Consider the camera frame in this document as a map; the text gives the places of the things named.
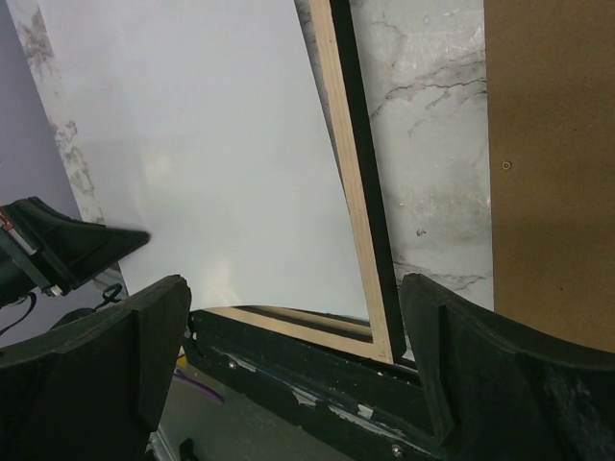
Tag glossy photo print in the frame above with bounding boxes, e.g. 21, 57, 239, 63
39, 1, 368, 320

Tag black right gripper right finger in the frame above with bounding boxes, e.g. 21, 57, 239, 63
401, 274, 614, 460

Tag brown cardboard backing sheet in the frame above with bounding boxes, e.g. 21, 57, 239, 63
484, 1, 614, 351

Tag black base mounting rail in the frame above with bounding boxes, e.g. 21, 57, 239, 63
184, 311, 448, 460

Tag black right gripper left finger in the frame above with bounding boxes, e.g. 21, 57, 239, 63
1, 275, 191, 460

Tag rectangular picture frame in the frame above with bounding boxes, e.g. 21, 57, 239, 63
213, 1, 406, 364

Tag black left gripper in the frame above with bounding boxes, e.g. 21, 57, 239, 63
1, 197, 150, 335

